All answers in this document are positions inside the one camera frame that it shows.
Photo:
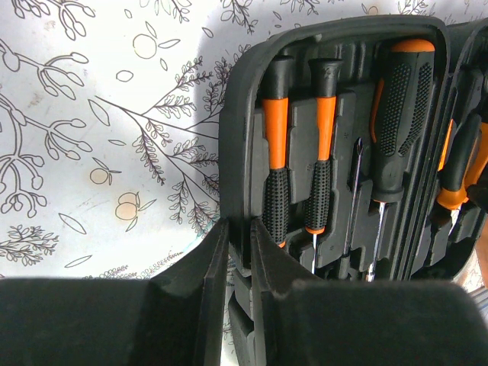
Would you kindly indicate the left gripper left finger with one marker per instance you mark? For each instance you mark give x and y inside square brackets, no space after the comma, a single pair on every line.
[174,318]

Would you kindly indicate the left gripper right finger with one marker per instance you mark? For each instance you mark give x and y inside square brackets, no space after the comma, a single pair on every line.
[300,319]

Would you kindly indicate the black plastic tool case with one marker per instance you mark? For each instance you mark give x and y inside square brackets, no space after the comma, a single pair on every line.
[415,244]

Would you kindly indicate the orange black pliers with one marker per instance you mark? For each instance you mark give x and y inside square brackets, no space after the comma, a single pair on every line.
[453,192]

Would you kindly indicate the large orange handled screwdriver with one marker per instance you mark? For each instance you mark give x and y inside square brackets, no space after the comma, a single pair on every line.
[398,116]

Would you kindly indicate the small orange black screwdriver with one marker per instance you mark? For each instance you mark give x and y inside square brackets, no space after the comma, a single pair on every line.
[324,78]

